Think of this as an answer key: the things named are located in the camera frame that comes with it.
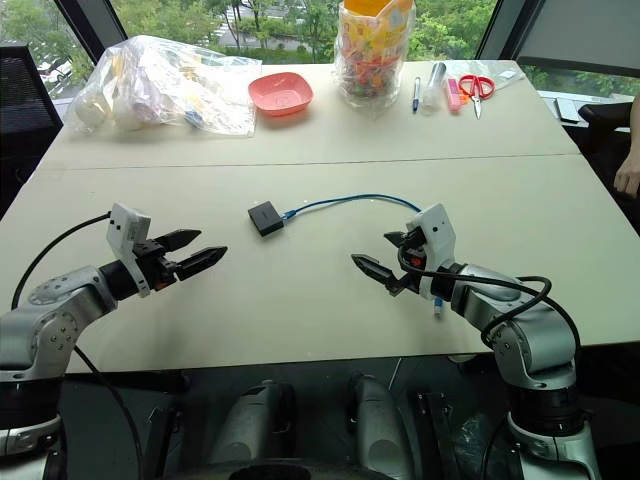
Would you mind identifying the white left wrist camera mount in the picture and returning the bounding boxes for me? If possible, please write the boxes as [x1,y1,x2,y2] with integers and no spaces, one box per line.
[106,202,152,299]

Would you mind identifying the red handled scissors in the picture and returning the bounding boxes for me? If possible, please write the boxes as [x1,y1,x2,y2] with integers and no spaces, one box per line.
[457,73,497,121]

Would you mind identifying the blue cable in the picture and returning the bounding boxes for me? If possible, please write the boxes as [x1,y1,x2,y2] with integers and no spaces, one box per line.
[282,193,444,320]

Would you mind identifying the pink and orange eraser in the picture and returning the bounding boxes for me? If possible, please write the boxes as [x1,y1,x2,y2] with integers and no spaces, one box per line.
[445,76,469,116]

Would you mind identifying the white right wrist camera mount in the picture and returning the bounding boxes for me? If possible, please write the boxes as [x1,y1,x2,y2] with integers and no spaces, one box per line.
[405,202,458,302]

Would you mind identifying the pink plastic bowl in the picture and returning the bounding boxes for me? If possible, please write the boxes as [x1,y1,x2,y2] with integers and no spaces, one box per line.
[247,71,315,118]

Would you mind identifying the flat clear plastic bag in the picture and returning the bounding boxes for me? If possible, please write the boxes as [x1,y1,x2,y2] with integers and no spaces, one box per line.
[443,59,527,92]

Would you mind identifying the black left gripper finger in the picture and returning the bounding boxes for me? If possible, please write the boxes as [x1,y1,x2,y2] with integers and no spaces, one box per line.
[175,245,229,282]
[158,228,203,252]

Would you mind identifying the black mesh office chair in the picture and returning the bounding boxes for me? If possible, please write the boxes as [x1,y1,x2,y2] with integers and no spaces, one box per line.
[0,43,65,221]

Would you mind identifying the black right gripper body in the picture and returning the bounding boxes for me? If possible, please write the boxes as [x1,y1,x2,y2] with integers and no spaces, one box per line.
[391,230,433,297]

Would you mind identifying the clear bag of colourful candies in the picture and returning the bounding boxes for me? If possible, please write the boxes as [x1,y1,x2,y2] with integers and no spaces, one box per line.
[333,0,417,108]

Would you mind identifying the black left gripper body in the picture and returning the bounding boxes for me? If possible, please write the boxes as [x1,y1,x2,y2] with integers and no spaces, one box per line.
[132,239,182,293]

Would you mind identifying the clear plastic tube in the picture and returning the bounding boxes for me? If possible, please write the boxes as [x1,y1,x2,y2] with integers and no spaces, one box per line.
[420,61,448,116]

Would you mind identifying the small black adapter box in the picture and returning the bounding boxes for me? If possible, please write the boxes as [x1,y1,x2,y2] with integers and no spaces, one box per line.
[247,200,286,238]

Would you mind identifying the person's bare hand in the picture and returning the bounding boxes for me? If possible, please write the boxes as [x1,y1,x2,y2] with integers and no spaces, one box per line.
[613,157,640,198]

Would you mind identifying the clear plastic bag of items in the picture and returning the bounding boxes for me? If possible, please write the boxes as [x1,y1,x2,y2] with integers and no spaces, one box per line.
[66,34,264,140]

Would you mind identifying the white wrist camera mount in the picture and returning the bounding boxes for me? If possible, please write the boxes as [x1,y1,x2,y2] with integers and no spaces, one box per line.
[405,202,458,302]
[106,202,152,299]

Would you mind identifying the grey rounded shape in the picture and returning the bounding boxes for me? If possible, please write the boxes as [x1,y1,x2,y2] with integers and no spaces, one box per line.
[208,378,297,467]
[348,371,415,479]

